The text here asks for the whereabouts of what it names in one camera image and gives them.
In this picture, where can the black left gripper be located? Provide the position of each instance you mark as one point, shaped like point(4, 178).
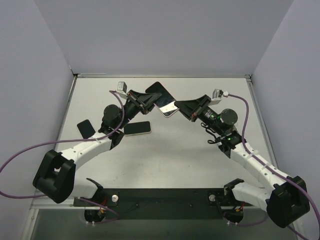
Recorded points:
point(136, 100)

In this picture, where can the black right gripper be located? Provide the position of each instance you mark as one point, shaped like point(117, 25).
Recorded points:
point(200, 108)

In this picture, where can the phone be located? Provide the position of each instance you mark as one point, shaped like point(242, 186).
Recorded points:
point(166, 102)
point(137, 128)

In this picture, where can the black smartphone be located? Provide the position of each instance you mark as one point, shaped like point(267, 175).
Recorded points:
point(86, 129)

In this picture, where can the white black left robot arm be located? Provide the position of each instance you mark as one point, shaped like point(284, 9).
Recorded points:
point(55, 176)

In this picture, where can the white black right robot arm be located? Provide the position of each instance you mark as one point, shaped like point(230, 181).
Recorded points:
point(281, 196)

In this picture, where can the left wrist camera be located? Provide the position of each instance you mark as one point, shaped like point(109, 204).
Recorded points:
point(121, 89)

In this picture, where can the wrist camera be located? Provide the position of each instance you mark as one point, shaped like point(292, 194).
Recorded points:
point(218, 94)
point(121, 89)

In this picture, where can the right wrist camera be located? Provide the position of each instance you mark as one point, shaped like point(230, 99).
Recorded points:
point(218, 94)

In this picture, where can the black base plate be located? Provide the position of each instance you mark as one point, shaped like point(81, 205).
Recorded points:
point(158, 204)

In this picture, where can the aluminium front rail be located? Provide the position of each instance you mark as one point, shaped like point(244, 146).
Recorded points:
point(46, 203)

